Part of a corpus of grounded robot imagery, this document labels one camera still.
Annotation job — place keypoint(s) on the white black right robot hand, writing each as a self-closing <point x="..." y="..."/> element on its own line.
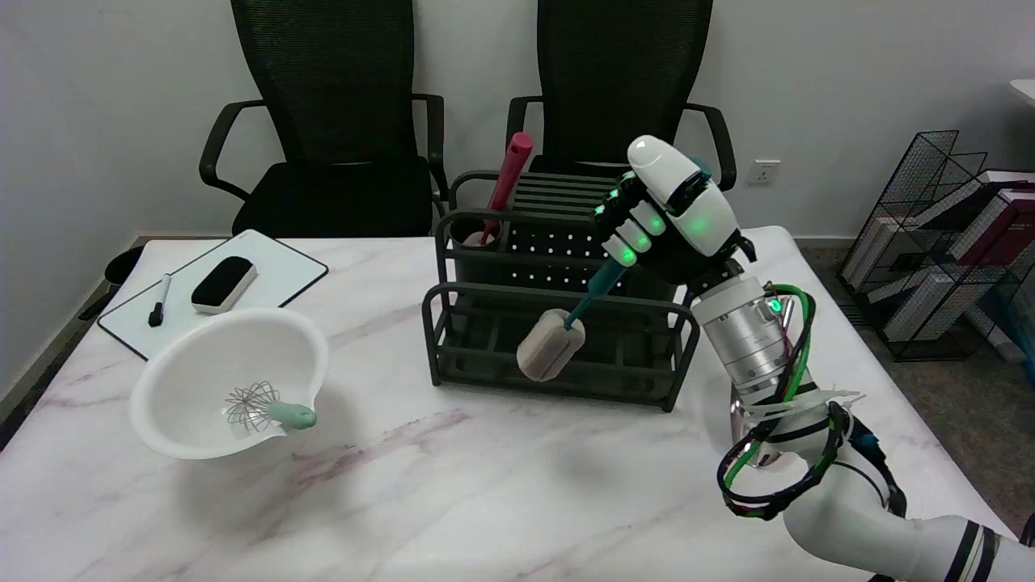
<point x="687" y="214"/>

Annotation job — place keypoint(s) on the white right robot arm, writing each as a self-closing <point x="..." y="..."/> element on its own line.
<point x="744" y="339"/>

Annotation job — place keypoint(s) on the dark green kitchen storage rack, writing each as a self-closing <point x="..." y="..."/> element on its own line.
<point x="558" y="360"/>

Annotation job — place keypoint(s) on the black mesh office chair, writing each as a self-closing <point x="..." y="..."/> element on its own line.
<point x="335" y="190"/>
<point x="614" y="73"/>

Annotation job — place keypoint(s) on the pink red long utensil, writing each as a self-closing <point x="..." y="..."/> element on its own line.
<point x="508" y="182"/>

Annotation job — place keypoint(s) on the shiny metal scoop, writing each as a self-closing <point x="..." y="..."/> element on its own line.
<point x="739" y="428"/>

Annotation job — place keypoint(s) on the dark maroon book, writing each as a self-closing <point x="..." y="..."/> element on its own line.
<point x="1003" y="226"/>

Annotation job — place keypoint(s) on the white table corner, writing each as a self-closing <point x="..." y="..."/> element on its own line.
<point x="1025" y="89"/>

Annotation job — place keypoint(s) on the small white whiteboard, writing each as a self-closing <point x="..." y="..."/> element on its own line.
<point x="267" y="279"/>

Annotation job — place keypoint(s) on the black white board eraser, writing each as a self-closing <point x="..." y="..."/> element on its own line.
<point x="223" y="283"/>

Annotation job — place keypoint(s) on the white plastic mixing bowl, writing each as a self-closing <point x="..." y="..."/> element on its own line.
<point x="202" y="364"/>

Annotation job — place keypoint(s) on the black whiteboard marker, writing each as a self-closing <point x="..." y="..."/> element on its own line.
<point x="160" y="301"/>

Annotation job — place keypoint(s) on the black round floor object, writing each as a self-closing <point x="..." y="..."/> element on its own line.
<point x="123" y="264"/>

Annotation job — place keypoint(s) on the white wall socket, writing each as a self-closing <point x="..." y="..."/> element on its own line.
<point x="763" y="172"/>

